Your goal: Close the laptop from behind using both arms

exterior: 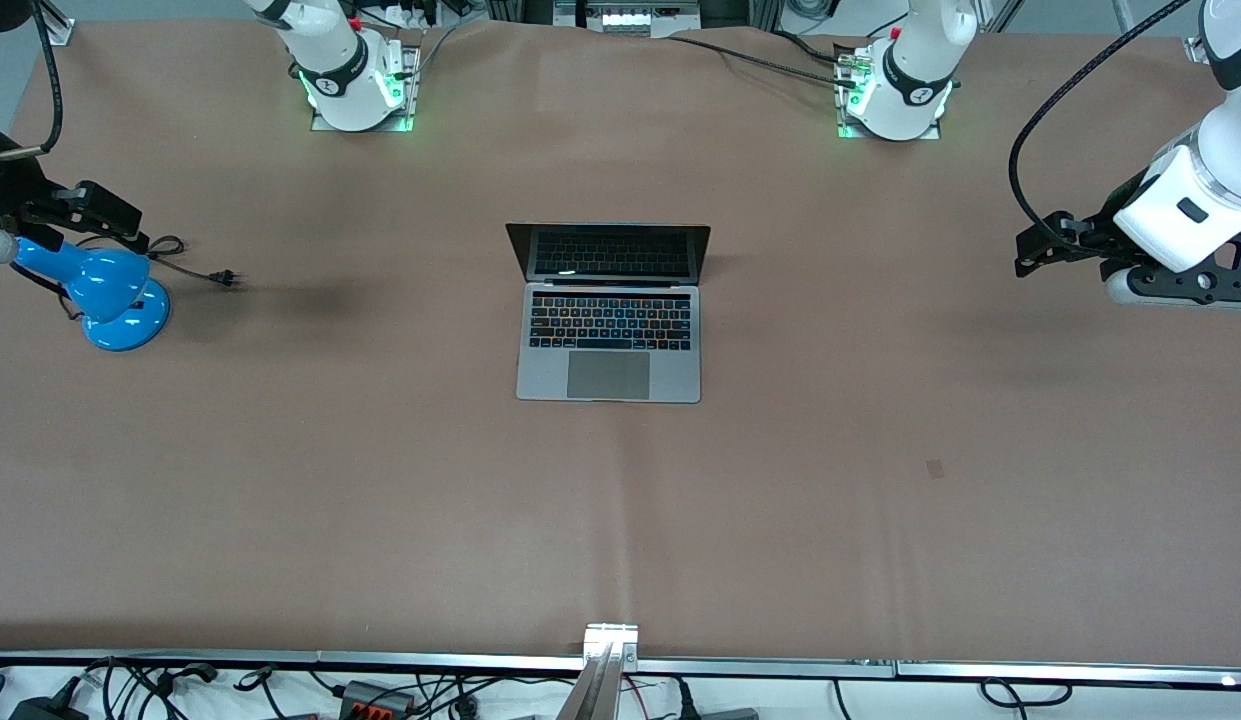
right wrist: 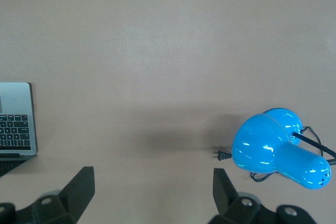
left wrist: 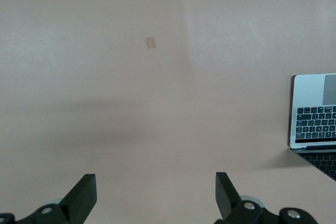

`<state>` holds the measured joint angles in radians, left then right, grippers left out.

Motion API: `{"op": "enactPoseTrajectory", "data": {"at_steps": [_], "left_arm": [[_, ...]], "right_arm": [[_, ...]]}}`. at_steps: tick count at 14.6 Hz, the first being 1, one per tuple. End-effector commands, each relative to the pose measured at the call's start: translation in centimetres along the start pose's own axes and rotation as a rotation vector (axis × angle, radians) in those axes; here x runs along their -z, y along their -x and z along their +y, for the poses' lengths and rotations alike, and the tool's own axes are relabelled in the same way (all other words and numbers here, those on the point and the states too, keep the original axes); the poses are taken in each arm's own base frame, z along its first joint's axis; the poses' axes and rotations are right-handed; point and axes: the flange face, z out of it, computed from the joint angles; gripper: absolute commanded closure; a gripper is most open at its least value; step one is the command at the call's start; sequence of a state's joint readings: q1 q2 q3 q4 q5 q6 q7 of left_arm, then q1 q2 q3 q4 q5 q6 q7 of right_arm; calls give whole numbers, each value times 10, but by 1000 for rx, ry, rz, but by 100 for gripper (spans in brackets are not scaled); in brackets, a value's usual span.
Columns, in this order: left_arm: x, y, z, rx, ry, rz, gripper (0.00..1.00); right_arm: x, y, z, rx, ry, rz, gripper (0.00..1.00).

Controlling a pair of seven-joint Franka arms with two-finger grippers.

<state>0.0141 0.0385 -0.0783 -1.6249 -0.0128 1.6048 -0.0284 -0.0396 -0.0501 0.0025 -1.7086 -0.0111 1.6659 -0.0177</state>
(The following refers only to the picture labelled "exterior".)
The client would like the grey open-lid laptop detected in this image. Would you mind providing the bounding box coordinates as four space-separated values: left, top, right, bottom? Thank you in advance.
505 222 713 405

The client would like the brown table cover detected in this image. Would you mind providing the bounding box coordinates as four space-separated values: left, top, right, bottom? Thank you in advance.
0 18 1241 667

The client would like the grey power strip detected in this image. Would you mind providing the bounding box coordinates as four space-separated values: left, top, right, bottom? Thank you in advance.
553 0 703 39

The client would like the black power adapter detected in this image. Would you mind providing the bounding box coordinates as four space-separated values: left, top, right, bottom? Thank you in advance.
8 678 89 720

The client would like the grey orange power adapter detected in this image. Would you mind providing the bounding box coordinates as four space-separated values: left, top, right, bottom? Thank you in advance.
338 680 417 717

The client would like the black plug block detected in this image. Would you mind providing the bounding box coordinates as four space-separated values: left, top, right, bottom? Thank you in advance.
670 680 761 720

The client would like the aluminium profile beam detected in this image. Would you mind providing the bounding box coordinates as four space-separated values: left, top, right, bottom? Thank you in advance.
555 622 641 720

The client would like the black lamp cord with plug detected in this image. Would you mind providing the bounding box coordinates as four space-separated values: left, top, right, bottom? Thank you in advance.
20 235 243 323

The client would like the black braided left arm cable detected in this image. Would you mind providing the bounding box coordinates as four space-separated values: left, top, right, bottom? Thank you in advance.
1010 0 1191 259

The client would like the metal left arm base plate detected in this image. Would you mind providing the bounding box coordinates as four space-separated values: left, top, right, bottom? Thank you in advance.
835 40 943 141

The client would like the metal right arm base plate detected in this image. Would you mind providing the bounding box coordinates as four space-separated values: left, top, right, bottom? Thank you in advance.
310 44 424 133

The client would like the black cable to arm base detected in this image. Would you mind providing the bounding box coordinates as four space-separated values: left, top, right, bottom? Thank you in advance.
668 35 861 91

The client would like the black cable loop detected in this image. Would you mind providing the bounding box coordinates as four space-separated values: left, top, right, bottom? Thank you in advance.
980 677 1063 711

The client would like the black cable tangle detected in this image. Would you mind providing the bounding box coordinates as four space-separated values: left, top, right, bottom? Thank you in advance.
80 655 221 720

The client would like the aluminium table edge rail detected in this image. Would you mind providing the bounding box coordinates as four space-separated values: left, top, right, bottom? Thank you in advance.
0 650 1241 687

